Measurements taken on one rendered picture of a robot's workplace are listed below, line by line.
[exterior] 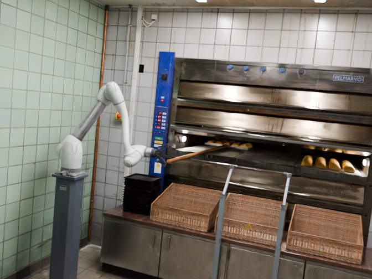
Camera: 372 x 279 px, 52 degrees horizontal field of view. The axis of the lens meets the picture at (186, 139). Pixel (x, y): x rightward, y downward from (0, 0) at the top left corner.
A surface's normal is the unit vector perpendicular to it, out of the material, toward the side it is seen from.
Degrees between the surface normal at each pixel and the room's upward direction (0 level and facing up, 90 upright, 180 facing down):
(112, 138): 90
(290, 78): 90
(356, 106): 70
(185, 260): 90
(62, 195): 90
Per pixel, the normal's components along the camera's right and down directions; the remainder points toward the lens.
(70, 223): 0.49, 0.13
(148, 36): -0.33, 0.05
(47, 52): 0.94, 0.12
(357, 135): -0.29, -0.29
